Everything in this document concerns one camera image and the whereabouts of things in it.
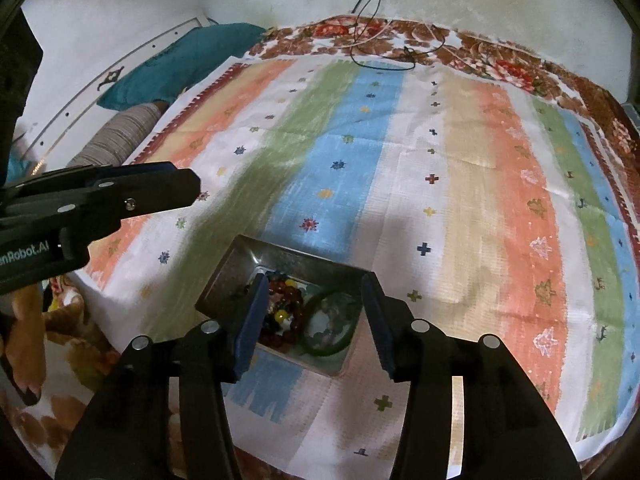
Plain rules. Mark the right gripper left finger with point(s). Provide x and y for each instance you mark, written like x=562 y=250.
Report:
x=123 y=433

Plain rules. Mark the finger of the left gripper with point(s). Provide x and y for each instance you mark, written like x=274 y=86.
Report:
x=93 y=213
x=80 y=177

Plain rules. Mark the clear plastic storage bin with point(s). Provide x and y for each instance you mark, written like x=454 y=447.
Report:
x=632 y=114

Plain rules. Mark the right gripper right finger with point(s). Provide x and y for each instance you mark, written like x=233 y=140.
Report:
x=508 y=430

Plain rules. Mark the green jade bangle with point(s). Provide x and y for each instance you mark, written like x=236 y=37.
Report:
x=331 y=324

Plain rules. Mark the teal pillow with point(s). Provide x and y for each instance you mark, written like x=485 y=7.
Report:
x=181 y=65

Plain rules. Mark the silver metal tin box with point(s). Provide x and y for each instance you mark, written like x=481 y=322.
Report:
x=292 y=278

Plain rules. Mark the brown floral bed blanket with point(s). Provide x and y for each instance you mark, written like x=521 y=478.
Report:
x=450 y=45

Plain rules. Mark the striped pastel cloth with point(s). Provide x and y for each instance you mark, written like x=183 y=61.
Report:
x=400 y=209

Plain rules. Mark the grey striped rolled cloth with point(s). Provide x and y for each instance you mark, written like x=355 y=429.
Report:
x=117 y=139

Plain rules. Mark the person's left hand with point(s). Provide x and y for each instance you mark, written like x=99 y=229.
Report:
x=24 y=347

